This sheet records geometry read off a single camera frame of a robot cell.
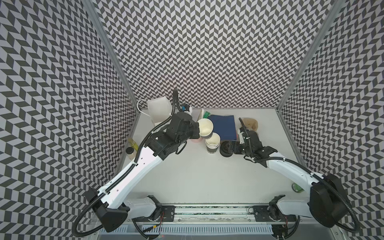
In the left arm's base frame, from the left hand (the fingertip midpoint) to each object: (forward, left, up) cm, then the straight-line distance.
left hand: (197, 127), depth 69 cm
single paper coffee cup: (+2, -4, -3) cm, 6 cm away
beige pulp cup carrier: (+22, -36, -25) cm, 50 cm away
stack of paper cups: (+6, -9, -24) cm, 26 cm away
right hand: (+1, -21, -21) cm, 30 cm away
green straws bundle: (+20, -5, -13) cm, 24 cm away
